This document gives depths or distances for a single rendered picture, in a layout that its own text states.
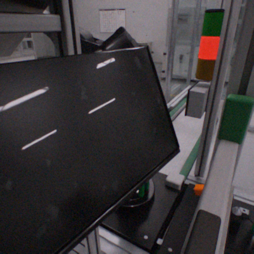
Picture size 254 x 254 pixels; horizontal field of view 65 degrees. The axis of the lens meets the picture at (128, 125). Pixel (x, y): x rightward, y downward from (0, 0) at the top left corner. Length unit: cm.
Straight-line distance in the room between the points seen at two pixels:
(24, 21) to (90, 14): 964
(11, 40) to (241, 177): 84
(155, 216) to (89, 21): 957
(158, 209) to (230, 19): 47
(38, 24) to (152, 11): 860
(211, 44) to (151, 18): 827
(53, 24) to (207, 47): 39
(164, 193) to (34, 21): 51
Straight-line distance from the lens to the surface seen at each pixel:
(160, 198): 58
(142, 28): 888
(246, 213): 56
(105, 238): 52
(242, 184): 88
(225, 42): 55
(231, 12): 55
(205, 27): 54
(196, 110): 54
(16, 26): 20
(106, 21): 946
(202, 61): 55
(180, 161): 81
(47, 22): 21
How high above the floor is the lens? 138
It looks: 26 degrees down
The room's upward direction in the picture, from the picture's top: straight up
